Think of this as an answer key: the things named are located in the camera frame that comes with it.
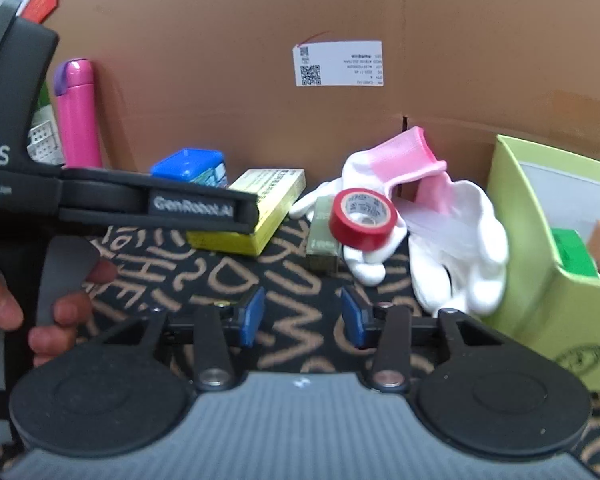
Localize green carton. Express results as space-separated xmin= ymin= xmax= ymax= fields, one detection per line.
xmin=32 ymin=77 xmax=56 ymax=128

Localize white plastic basket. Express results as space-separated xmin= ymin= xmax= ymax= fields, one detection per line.
xmin=26 ymin=119 xmax=65 ymax=166

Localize blue lid container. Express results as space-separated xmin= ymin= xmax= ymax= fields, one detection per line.
xmin=150 ymin=148 xmax=229 ymax=189

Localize white shipping label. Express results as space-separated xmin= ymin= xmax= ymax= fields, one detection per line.
xmin=292 ymin=40 xmax=385 ymax=88

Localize red tape roll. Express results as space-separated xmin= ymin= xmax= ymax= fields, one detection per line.
xmin=328 ymin=187 xmax=399 ymax=252

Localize olive green small box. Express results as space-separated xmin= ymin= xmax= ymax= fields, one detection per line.
xmin=305 ymin=196 xmax=342 ymax=275

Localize black letter print mat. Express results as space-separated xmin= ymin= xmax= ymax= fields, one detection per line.
xmin=0 ymin=195 xmax=600 ymax=480

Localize pink thermos bottle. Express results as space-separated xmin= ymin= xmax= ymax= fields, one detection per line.
xmin=54 ymin=58 xmax=104 ymax=170

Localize yellow box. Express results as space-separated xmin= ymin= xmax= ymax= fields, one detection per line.
xmin=186 ymin=168 xmax=307 ymax=257

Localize green floral print box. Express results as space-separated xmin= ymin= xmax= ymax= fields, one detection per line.
xmin=550 ymin=228 xmax=600 ymax=280

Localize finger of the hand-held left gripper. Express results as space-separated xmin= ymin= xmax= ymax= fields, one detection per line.
xmin=59 ymin=166 xmax=260 ymax=237

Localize light green box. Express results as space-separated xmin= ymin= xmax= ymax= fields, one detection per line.
xmin=480 ymin=134 xmax=600 ymax=393

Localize large brown cardboard sheet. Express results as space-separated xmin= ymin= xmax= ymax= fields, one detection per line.
xmin=47 ymin=0 xmax=600 ymax=211

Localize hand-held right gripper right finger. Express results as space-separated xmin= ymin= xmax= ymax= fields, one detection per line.
xmin=339 ymin=286 xmax=511 ymax=395

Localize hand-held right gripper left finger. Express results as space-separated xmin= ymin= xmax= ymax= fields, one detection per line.
xmin=97 ymin=286 xmax=267 ymax=393

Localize person's left hand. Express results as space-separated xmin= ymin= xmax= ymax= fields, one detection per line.
xmin=0 ymin=259 xmax=119 ymax=367

